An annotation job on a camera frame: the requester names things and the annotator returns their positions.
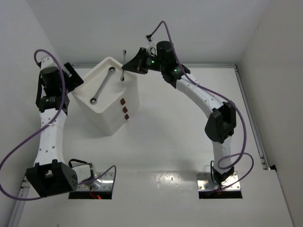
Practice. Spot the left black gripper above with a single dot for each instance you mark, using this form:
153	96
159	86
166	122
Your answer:
71	77

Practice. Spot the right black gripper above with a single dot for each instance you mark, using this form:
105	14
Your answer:
137	65

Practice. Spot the long silver ratchet wrench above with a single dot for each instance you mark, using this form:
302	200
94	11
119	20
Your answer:
110	72

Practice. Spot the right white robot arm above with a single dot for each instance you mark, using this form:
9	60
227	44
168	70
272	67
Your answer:
221	116

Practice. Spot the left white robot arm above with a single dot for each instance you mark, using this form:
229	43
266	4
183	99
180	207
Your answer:
51	175

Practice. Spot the white drawer cabinet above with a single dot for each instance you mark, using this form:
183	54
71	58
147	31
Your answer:
107	113

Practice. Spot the white front cover board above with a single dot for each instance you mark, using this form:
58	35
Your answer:
165	199

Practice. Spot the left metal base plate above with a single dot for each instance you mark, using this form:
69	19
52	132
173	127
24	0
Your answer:
103	184

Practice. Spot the metal base plate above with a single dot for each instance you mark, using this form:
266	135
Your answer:
205	184
103	184

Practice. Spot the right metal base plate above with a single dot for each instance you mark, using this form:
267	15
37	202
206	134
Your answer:
205	184

